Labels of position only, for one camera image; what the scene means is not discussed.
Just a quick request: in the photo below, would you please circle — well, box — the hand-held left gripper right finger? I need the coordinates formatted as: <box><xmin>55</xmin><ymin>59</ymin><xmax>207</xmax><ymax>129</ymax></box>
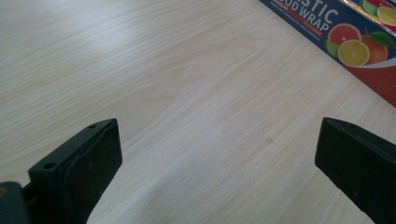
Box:
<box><xmin>314</xmin><ymin>117</ymin><xmax>396</xmax><ymax>224</ymax></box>

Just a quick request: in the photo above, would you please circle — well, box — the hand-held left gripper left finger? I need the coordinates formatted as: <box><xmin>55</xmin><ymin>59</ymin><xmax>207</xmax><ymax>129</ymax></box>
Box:
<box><xmin>21</xmin><ymin>118</ymin><xmax>123</xmax><ymax>224</ymax></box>

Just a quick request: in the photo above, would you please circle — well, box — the blue plastic wrap box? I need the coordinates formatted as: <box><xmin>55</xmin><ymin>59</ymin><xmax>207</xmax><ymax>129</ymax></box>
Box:
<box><xmin>259</xmin><ymin>0</ymin><xmax>396</xmax><ymax>108</ymax></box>

